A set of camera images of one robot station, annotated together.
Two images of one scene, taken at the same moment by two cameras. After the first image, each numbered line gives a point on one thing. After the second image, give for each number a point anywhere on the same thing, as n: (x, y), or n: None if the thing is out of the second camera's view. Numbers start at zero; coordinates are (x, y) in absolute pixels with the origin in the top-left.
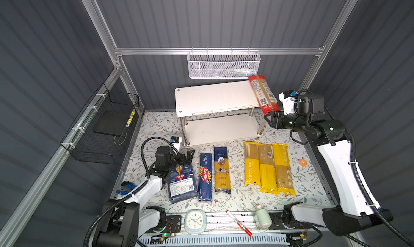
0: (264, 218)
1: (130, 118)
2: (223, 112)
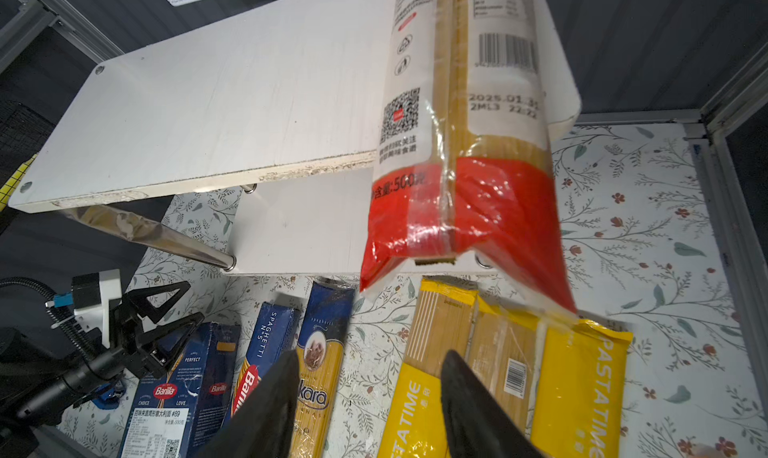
0: None
1: (7, 189)
2: (276, 101)
